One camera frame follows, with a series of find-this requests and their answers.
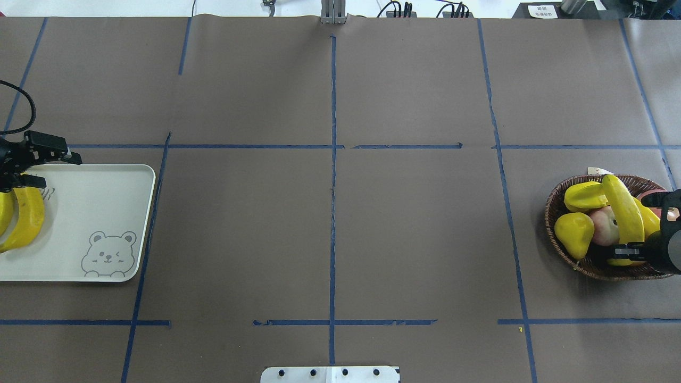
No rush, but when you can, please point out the yellow starfruit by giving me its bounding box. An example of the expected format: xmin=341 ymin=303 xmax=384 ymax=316
xmin=563 ymin=181 xmax=610 ymax=213

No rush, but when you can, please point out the yellow banana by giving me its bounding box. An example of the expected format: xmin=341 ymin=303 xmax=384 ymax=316
xmin=0 ymin=191 xmax=15 ymax=236
xmin=633 ymin=198 xmax=661 ymax=240
xmin=1 ymin=187 xmax=45 ymax=253
xmin=601 ymin=174 xmax=645 ymax=245

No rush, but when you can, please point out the aluminium frame post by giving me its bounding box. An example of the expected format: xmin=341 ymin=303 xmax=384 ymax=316
xmin=320 ymin=0 xmax=347 ymax=24

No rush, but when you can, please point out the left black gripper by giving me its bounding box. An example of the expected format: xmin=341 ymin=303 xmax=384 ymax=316
xmin=1 ymin=130 xmax=82 ymax=193

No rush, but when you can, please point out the paper tag on basket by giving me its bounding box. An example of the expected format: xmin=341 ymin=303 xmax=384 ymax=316
xmin=586 ymin=166 xmax=613 ymax=176

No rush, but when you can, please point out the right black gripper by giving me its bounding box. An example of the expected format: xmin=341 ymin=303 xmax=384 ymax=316
xmin=614 ymin=189 xmax=680 ymax=274

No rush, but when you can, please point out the white bear tray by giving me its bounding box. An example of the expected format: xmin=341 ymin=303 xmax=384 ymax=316
xmin=1 ymin=164 xmax=156 ymax=282

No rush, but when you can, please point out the yellow pear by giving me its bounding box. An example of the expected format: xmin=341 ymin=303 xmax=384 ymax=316
xmin=554 ymin=212 xmax=594 ymax=260

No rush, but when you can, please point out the reacher grabber stick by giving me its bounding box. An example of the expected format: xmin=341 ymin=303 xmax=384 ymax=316
xmin=262 ymin=0 xmax=277 ymax=17

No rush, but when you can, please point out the pink red apple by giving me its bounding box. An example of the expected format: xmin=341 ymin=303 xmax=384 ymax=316
xmin=588 ymin=206 xmax=620 ymax=247

